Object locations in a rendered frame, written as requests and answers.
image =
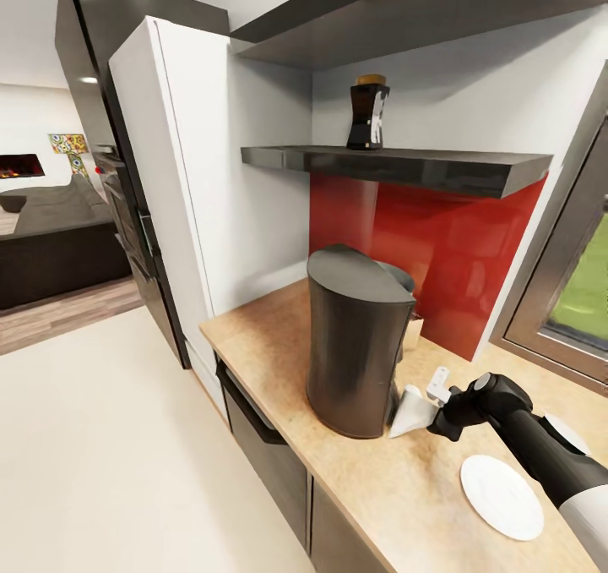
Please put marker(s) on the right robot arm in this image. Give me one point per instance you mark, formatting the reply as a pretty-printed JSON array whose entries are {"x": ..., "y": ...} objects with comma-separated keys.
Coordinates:
[{"x": 545, "y": 447}]

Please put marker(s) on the saucer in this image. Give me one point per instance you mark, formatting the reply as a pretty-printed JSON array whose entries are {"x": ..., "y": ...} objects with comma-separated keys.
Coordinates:
[{"x": 502, "y": 498}]

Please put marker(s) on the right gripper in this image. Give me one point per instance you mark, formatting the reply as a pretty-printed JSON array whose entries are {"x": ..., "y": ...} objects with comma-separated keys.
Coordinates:
[{"x": 450, "y": 421}]

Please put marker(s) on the bottle of coffee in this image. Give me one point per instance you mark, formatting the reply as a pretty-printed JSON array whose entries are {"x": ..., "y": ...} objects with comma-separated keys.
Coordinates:
[{"x": 368, "y": 98}]

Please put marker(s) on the dishwasher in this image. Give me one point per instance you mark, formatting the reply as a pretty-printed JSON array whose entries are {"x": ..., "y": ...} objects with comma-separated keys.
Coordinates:
[{"x": 280, "y": 469}]

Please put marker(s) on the fridge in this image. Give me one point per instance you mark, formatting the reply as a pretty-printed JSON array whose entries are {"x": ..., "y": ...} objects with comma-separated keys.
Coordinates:
[{"x": 228, "y": 232}]

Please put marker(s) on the paper coffee filter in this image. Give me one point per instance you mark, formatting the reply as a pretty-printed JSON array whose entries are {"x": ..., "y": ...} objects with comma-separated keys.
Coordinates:
[{"x": 414, "y": 412}]

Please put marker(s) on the oven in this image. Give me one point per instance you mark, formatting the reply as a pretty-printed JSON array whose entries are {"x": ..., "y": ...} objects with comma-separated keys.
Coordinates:
[{"x": 123, "y": 197}]

